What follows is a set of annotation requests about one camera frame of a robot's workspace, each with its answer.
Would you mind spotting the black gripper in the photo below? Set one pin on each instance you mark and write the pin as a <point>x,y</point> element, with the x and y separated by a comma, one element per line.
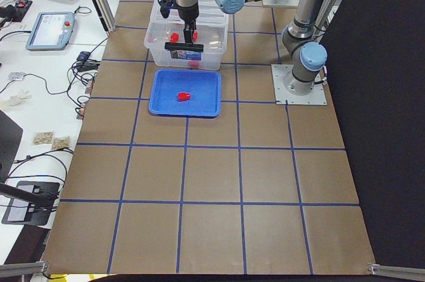
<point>188,14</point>

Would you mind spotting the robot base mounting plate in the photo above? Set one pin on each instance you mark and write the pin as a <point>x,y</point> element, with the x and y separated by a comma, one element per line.
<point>289,91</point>

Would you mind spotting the clear plastic storage box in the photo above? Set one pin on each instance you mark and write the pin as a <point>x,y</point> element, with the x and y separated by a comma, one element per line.
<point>214,40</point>

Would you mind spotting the clear plastic box lid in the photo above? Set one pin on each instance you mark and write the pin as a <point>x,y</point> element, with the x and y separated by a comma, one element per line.
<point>209,15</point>

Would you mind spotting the blue plastic tray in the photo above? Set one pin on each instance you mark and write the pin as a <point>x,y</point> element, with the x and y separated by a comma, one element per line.
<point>204,87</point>

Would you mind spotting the black connector plug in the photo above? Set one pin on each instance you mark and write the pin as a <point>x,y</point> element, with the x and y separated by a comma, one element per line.
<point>84,63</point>

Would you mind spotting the teach pendant near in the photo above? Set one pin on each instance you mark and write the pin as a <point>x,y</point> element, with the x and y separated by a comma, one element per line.
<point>51,31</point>

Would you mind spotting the bag of beige parts right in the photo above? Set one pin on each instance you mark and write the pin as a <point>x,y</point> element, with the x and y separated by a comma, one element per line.
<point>60,142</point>

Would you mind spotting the bag of beige parts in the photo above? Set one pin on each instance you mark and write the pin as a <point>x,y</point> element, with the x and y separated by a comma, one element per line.
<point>43,138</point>
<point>60,142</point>

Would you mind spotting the white printed part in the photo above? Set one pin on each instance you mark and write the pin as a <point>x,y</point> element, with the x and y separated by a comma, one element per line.
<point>16,100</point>

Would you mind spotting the small white label card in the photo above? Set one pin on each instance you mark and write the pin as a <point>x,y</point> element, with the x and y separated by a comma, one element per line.
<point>16,76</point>

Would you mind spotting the bag of beige parts left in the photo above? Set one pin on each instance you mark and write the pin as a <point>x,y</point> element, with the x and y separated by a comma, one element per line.
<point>43,138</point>

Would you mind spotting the black monitor panel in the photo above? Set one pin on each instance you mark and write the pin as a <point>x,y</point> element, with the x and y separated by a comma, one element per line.
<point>10,137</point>

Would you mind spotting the black box latch handle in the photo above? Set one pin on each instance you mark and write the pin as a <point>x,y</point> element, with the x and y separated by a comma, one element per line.
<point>184,46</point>

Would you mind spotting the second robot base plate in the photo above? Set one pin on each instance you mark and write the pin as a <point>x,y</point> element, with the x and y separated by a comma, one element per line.
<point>289,4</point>

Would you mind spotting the aluminium rail bottom left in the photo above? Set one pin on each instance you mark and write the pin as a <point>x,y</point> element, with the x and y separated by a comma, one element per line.
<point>17,269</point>

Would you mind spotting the aluminium rail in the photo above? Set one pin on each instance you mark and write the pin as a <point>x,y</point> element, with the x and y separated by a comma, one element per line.
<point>407,273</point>
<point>17,269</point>

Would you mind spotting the aluminium rail bottom right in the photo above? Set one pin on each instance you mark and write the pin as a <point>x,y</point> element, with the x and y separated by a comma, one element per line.
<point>407,273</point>

